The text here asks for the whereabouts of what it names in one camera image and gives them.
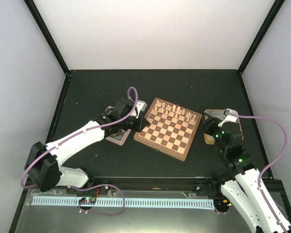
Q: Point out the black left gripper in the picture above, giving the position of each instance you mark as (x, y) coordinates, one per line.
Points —
(139, 127)

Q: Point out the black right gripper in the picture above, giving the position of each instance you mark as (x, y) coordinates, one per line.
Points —
(210, 123)

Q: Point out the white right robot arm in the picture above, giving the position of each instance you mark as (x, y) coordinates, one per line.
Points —
(242, 183)

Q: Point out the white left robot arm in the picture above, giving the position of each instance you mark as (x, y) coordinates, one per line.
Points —
(45, 163)

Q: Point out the wooden chess board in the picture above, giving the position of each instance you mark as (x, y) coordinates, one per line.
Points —
(172, 139)

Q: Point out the white chess pieces row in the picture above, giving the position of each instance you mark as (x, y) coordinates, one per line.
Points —
(167, 113)

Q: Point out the yellow metal tray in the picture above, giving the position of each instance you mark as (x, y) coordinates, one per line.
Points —
(210, 120)

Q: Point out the pink metal tray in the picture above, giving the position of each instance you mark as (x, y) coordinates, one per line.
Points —
(120, 137)

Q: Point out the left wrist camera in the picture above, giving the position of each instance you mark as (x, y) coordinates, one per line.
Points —
(141, 106)

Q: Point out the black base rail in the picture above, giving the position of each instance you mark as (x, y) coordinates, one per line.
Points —
(200, 186)

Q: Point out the light blue slotted cable duct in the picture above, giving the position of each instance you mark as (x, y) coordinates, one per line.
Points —
(126, 202)

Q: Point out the black frame post right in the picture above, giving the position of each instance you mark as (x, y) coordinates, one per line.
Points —
(274, 10)

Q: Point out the black frame post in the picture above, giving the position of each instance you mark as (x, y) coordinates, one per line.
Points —
(46, 34)
(274, 10)

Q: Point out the black frame post left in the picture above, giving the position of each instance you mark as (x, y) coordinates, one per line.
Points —
(46, 34)

